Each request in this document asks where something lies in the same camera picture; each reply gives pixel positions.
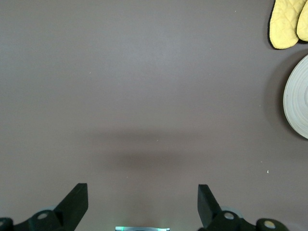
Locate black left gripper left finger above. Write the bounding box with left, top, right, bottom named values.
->
left=0, top=183, right=89, bottom=231

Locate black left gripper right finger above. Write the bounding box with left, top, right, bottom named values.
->
left=197, top=184, right=290, bottom=231

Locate round light wooden plate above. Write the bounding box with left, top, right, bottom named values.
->
left=282, top=54, right=308, bottom=140

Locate yellow quilted oven mitt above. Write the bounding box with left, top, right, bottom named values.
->
left=269, top=0, right=306, bottom=50
left=296, top=1, right=308, bottom=43

